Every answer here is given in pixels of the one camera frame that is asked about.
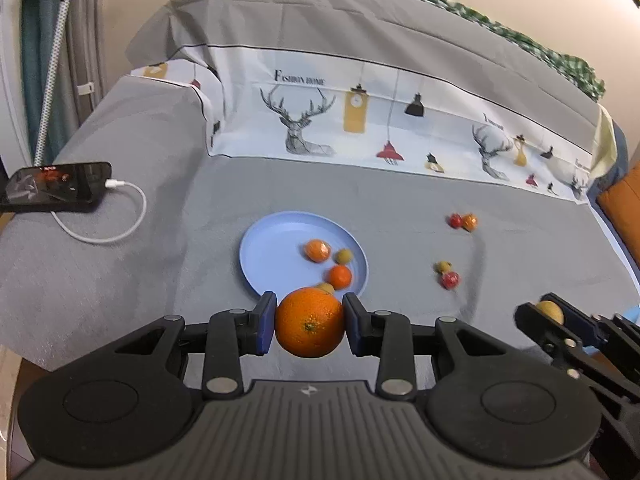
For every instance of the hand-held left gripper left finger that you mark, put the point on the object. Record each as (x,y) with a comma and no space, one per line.
(266,322)

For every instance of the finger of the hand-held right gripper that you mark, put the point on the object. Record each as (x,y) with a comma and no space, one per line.
(580,320)
(532,320)

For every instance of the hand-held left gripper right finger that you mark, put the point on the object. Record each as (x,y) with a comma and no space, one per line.
(350,322)

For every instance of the small green fruit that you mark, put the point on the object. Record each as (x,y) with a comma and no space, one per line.
(343,256)
(443,266)
(326,287)
(550,310)

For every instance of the bare orange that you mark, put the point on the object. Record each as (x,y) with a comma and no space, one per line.
(340,276)
(310,322)

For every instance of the blue plate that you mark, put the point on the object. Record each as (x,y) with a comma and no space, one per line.
(275,250)

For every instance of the plastic-wrapped orange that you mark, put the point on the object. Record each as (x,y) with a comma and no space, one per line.
(470,222)
(317,250)

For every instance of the small red fruit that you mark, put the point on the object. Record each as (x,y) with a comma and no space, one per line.
(455,220)
(450,280)

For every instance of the grey bedsheet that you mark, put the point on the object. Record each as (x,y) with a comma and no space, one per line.
(175,260)

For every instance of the orange cushion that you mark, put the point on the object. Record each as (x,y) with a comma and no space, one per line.
(622,205)

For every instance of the pale yellow cloth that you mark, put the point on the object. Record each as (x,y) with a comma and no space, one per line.
(607,145)

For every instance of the grey quilt with deer print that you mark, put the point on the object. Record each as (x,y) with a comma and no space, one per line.
(350,125)

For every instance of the black smartphone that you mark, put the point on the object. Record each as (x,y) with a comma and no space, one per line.
(55,187)

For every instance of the green checkered cloth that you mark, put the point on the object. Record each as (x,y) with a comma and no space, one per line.
(575,67)

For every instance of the white clip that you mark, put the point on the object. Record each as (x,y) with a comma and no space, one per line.
(86,88)

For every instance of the grey curtain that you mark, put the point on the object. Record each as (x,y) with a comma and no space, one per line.
(85,35)

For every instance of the teal curtain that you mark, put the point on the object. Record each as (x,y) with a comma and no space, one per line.
(35,60)

